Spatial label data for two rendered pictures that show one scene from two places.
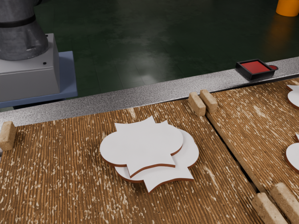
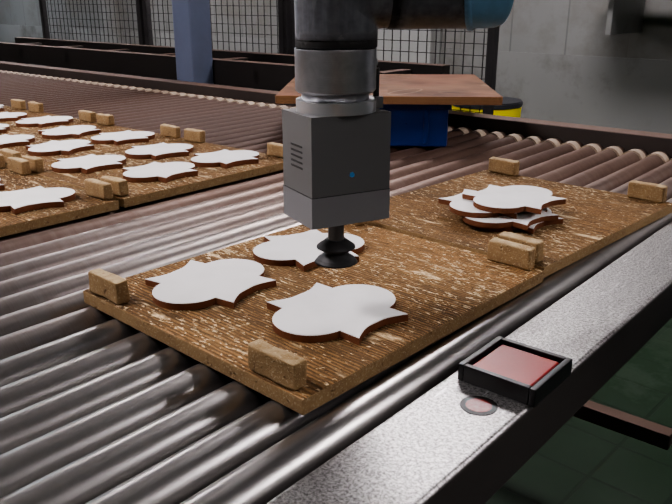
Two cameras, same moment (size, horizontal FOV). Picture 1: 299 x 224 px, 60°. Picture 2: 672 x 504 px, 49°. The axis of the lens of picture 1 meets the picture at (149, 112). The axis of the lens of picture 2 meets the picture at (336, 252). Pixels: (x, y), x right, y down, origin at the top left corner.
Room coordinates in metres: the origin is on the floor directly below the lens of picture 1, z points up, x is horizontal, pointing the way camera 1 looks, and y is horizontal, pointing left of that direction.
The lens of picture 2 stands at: (1.08, -0.75, 1.24)
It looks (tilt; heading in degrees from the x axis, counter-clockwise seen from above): 19 degrees down; 149
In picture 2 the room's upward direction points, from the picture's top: straight up
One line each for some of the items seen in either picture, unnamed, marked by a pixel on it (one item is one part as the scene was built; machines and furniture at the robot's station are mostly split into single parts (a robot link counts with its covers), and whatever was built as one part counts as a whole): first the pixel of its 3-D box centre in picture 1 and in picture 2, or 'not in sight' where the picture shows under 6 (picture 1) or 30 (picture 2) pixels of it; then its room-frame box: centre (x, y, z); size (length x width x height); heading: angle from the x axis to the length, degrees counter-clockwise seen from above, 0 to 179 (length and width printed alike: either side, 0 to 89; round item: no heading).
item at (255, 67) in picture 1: (254, 69); (515, 370); (0.65, -0.30, 0.92); 0.06 x 0.06 x 0.01; 19
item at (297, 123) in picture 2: not in sight; (332, 155); (0.48, -0.39, 1.10); 0.10 x 0.09 x 0.16; 177
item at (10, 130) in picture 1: (7, 135); (647, 191); (0.35, 0.27, 0.95); 0.06 x 0.02 x 0.03; 15
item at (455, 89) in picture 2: not in sight; (386, 87); (-0.47, 0.33, 1.03); 0.50 x 0.50 x 0.02; 56
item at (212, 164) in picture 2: not in sight; (160, 160); (-0.32, -0.31, 0.94); 0.41 x 0.35 x 0.04; 109
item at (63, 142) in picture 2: not in sight; (64, 139); (-0.66, -0.42, 0.94); 0.41 x 0.35 x 0.04; 109
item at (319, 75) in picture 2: not in sight; (338, 73); (0.49, -0.39, 1.18); 0.08 x 0.08 x 0.05
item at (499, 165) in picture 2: not in sight; (503, 166); (0.10, 0.20, 0.95); 0.06 x 0.02 x 0.03; 15
